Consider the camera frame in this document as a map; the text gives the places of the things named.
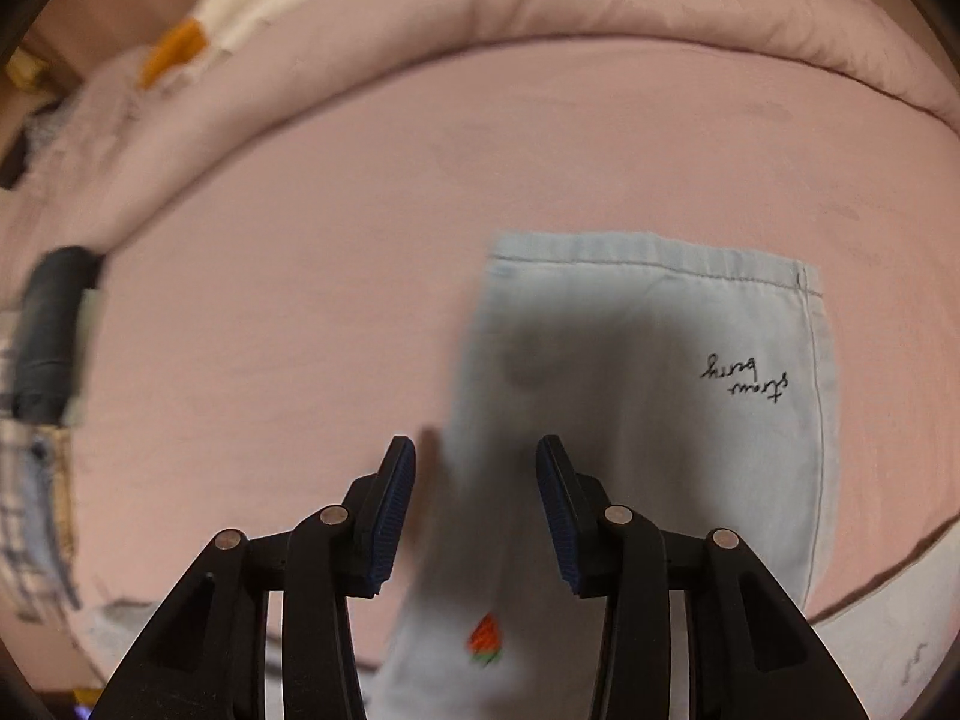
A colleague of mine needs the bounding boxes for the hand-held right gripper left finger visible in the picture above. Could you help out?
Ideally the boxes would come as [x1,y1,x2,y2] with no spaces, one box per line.
[105,435,417,720]

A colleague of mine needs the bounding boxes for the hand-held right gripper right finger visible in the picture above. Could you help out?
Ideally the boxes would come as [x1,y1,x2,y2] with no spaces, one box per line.
[535,435,875,720]

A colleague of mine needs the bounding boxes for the light blue denim pants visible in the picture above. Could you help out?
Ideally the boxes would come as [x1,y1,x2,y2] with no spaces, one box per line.
[371,231,841,720]

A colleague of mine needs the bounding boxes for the white cloth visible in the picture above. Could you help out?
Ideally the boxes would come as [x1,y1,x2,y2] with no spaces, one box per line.
[810,591,953,713]

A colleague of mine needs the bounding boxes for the pale green folded cloth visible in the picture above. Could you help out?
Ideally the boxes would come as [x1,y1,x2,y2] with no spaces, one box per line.
[64,285,107,428]

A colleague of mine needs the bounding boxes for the folded beige and blue clothes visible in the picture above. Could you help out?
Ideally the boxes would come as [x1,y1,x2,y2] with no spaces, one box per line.
[0,420,80,608]

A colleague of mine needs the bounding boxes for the dark blue folded garment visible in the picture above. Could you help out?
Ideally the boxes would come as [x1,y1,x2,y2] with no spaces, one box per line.
[15,246,102,425]

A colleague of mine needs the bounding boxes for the pink duvet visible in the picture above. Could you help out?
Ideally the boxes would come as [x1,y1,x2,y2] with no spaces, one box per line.
[0,0,960,256]

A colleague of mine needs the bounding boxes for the white goose plush toy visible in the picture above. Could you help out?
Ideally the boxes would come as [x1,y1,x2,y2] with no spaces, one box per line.
[141,0,833,89]

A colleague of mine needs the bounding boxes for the yellow cloth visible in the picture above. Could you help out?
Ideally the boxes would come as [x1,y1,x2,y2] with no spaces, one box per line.
[7,49,47,92]

